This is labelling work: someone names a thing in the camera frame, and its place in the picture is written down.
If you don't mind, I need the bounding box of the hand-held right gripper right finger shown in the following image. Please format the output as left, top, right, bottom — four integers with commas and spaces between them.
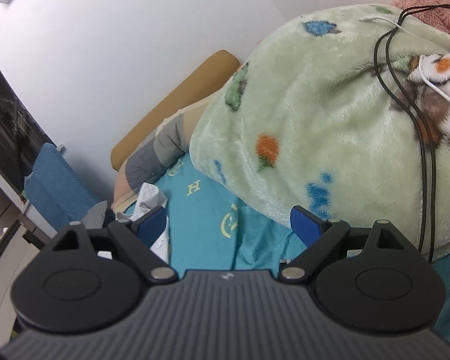
277, 205, 418, 284

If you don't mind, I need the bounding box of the teal printed bed sheet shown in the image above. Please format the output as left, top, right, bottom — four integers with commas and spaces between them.
150, 153, 450, 349

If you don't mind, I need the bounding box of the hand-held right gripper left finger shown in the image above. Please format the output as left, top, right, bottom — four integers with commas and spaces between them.
41, 205, 179, 284

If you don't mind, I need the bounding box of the grey cushion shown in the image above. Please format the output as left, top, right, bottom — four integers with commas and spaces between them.
83, 200, 110, 229

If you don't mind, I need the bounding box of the blue covered chair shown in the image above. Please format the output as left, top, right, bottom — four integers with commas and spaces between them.
23, 142, 106, 233

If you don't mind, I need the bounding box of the white brown fuzzy cloth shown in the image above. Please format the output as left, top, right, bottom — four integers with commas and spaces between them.
407, 52, 450, 141

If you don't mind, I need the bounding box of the white cable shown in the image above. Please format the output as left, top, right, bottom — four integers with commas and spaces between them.
361, 15, 450, 115

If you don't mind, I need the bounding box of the tan padded headboard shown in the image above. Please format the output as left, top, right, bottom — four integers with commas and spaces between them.
110, 49, 241, 171

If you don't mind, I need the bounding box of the white shirt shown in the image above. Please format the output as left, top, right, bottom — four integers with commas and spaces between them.
115, 182, 171, 264

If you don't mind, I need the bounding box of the green printed fleece blanket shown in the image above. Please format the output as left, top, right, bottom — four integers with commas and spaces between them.
188, 4, 450, 261

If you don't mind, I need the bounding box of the dark window with grille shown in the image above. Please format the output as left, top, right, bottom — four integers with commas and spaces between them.
0, 54, 51, 192

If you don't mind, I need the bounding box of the patchwork pillow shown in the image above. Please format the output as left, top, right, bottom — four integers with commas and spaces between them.
110, 101, 214, 212

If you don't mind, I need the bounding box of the white desk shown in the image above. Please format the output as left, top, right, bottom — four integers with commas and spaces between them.
0, 210, 42, 346

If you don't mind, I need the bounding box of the black cable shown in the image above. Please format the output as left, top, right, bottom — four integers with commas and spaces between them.
373, 4, 450, 254
384, 5, 450, 264

